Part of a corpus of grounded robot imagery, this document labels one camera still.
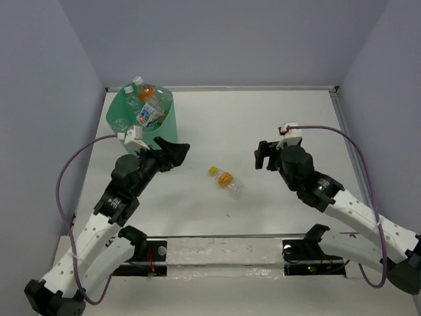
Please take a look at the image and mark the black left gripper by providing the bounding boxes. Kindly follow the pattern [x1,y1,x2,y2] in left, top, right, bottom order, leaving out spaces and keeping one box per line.
[133,136,189,196]

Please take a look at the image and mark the clear bottle white blue label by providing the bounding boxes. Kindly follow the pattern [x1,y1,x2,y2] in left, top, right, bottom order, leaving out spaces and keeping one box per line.
[136,86,173,128]

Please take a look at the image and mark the crushed clear bottle white cap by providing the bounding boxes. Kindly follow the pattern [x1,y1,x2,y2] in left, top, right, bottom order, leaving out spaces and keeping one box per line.
[113,118,131,133]

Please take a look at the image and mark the orange label bottle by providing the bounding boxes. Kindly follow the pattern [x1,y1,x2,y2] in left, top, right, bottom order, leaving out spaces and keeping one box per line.
[133,76,155,103]

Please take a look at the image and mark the long clear bottle white cap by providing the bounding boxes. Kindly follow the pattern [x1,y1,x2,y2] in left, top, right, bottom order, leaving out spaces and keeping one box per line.
[123,85,140,116]

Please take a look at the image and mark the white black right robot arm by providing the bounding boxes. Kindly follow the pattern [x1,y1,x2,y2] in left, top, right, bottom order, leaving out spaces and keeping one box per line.
[254,141,420,295]

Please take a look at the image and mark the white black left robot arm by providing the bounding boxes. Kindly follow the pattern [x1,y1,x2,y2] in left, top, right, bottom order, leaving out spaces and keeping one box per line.
[24,134,190,315]

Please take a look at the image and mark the green plastic bin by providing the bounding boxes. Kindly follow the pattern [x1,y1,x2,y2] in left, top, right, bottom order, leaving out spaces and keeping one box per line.
[106,83,178,148]

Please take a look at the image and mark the clear bottle yellow cap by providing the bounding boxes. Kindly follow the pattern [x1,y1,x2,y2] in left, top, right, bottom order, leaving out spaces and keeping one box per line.
[208,166,243,198]

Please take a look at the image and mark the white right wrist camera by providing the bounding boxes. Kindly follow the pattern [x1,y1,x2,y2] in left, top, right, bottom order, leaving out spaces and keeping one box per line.
[276,122,302,149]

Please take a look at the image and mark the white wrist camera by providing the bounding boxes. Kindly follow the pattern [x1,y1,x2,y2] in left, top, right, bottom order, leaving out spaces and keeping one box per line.
[116,125,150,155]
[276,122,302,149]

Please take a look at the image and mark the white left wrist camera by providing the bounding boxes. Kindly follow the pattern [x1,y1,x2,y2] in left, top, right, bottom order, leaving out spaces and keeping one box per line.
[116,125,150,155]

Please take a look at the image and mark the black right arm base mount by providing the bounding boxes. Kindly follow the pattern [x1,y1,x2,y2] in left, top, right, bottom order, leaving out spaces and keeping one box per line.
[282,224,346,277]

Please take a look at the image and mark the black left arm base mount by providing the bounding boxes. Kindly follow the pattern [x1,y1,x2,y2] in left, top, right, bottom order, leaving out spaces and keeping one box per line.
[113,240,168,277]

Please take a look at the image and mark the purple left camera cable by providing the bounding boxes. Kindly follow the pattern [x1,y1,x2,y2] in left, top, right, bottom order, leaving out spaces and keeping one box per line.
[56,134,119,306]

